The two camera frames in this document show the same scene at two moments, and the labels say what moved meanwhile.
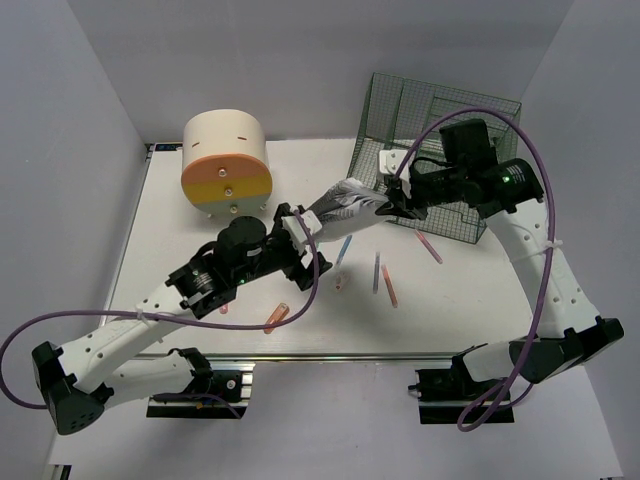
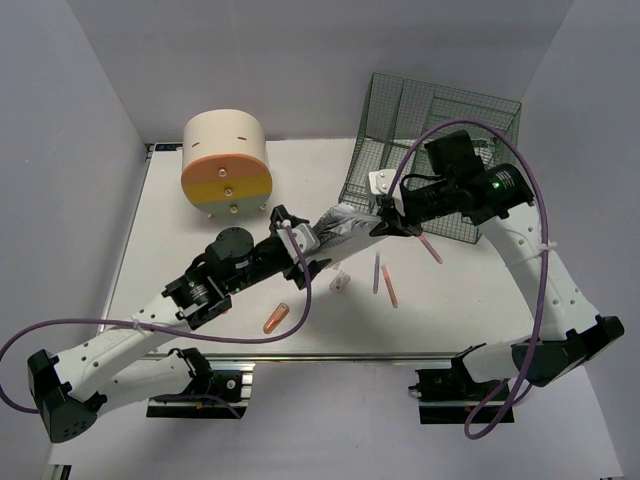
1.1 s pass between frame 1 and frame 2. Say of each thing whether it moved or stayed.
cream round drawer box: stayed
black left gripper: stayed
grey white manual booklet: moved
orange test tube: stayed
